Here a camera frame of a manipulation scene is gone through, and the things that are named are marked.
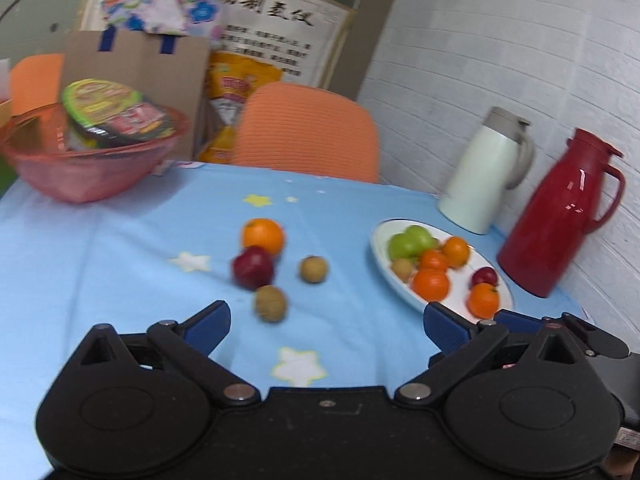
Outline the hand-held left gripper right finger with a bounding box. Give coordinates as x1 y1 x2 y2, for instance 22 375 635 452
395 301 588 408

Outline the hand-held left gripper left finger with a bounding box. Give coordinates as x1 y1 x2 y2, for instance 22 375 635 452
75 300 262 408

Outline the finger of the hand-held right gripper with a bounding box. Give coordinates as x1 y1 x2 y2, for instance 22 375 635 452
492 309 629 359

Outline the white round plate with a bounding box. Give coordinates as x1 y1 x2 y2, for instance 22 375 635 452
370 218 516 318

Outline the red apple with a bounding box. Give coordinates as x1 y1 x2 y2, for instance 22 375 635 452
231 245 276 291
471 266 499 288

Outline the brown kiwi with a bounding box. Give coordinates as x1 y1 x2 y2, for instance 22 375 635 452
390 258 416 282
299 255 330 284
254 285 288 323

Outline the green apple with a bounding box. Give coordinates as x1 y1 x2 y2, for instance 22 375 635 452
388 233 416 261
403 225 439 256

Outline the orange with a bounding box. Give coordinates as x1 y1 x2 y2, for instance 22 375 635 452
467 283 501 320
419 250 449 272
411 268 451 301
242 218 286 257
442 236 471 268

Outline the red thermos jug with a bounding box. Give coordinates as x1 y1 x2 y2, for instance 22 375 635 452
496 128 627 299

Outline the blue star tablecloth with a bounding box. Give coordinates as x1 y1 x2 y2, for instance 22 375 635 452
0 160 598 480

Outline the white thermos jug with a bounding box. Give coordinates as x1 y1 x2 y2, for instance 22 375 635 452
438 106 536 236

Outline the red mesh basket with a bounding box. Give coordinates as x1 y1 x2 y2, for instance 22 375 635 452
0 104 191 204

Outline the orange chair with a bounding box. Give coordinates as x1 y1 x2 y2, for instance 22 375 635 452
230 83 381 184
10 53 66 117

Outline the instant noodle bowl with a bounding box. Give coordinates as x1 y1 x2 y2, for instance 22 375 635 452
61 78 185 150

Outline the yellow plastic bag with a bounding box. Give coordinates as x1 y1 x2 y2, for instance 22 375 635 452
196 50 286 165

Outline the cardboard box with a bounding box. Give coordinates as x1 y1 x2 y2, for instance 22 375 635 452
64 30 211 161

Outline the floral cloth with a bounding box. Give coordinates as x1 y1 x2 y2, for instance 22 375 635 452
98 0 224 41

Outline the yellow framed wall poster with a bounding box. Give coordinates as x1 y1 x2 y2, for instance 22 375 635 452
80 0 357 90

